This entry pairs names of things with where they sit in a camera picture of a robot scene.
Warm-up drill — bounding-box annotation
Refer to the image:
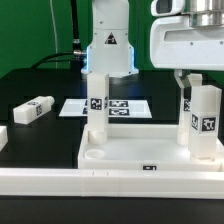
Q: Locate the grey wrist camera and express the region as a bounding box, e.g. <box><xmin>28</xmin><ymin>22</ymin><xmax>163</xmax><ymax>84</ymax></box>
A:
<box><xmin>151</xmin><ymin>0</ymin><xmax>187</xmax><ymax>17</ymax></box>

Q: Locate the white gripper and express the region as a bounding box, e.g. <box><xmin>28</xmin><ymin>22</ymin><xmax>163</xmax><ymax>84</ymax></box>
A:
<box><xmin>150</xmin><ymin>15</ymin><xmax>224</xmax><ymax>88</ymax></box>

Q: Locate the black cable with connector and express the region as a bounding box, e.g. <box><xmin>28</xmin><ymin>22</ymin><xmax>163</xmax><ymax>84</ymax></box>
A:
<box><xmin>31</xmin><ymin>0</ymin><xmax>88</xmax><ymax>70</ymax></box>

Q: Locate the white marker base plate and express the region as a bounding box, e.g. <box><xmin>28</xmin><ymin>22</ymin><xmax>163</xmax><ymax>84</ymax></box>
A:
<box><xmin>59</xmin><ymin>99</ymin><xmax>152</xmax><ymax>118</ymax></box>

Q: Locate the white desk top tray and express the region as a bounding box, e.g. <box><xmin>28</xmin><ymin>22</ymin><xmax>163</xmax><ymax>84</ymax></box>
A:
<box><xmin>78</xmin><ymin>124</ymin><xmax>224</xmax><ymax>172</ymax></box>

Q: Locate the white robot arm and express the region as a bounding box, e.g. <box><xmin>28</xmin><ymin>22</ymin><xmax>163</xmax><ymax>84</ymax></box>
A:
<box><xmin>82</xmin><ymin>0</ymin><xmax>224</xmax><ymax>88</ymax></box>

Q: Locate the white front fence bar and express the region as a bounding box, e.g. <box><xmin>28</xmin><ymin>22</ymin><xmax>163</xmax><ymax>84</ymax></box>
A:
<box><xmin>0</xmin><ymin>168</ymin><xmax>224</xmax><ymax>199</ymax></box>

